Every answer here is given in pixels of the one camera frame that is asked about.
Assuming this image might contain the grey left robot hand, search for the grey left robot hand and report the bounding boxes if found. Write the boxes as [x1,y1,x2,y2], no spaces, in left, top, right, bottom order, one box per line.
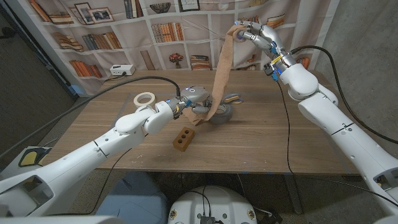
[169,86,215,119]

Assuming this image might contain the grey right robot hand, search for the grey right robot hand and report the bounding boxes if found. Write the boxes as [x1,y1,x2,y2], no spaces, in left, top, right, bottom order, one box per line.
[234,20,298,75]

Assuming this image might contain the beige adhesive wrap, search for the beige adhesive wrap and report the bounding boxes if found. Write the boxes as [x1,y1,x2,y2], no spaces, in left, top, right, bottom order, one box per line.
[182,24,248,127]

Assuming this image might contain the grey orange handled scissors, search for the grey orange handled scissors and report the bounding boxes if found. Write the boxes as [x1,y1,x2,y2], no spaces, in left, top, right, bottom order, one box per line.
[220,93,245,106]

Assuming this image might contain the wooden block with holes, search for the wooden block with holes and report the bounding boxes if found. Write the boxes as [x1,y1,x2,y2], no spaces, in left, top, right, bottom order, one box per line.
[172,126,196,152]

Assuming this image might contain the white masking tape roll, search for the white masking tape roll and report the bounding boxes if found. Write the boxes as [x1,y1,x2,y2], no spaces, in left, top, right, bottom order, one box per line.
[133,91,157,109]

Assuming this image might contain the printed bookshelf backdrop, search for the printed bookshelf backdrop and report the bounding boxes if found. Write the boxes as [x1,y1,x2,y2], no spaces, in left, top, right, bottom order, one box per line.
[6,0,340,96]

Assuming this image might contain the white power box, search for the white power box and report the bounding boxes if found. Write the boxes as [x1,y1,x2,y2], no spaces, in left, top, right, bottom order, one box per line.
[109,64,136,77]

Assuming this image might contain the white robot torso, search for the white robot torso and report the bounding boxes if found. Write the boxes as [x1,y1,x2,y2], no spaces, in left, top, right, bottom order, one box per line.
[167,185,258,224]

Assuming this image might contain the blue grey box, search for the blue grey box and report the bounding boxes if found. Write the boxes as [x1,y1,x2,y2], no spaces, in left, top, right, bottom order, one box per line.
[96,171,170,224]

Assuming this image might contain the dark metal table leg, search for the dark metal table leg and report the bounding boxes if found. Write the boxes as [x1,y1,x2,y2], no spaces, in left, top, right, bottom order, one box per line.
[283,174,304,215]

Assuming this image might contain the black floor device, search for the black floor device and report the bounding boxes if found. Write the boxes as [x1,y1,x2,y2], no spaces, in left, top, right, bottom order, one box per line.
[257,207,283,224]

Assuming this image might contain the yellow black floor item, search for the yellow black floor item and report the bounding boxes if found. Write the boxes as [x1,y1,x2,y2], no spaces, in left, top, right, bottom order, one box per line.
[17,146,52,168]

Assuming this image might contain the grey duct tape roll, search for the grey duct tape roll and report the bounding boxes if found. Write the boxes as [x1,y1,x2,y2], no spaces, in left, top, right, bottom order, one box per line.
[210,104,234,125]

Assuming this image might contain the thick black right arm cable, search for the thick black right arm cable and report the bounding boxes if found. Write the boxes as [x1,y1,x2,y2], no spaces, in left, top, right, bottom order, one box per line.
[290,45,398,146]

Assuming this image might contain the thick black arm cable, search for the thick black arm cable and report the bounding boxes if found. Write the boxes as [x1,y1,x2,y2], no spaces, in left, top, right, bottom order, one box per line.
[290,45,398,146]
[0,75,182,158]

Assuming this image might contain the black power box cable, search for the black power box cable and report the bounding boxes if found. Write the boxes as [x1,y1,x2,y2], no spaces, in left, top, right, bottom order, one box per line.
[104,73,127,83]

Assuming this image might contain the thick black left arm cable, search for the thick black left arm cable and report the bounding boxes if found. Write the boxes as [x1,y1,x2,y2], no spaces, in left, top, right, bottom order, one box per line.
[0,75,182,158]

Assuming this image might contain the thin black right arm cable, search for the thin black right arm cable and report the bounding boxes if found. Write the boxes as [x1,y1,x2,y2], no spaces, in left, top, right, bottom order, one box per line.
[275,80,398,208]

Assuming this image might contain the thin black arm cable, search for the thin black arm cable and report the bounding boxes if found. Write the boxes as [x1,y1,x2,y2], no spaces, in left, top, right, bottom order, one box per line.
[46,133,150,217]
[275,80,398,208]

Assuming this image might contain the black torso cable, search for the black torso cable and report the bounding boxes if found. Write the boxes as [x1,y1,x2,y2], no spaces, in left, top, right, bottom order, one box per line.
[186,185,213,217]

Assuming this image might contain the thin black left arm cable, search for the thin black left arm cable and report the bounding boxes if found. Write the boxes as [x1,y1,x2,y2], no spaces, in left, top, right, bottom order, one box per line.
[46,133,150,217]

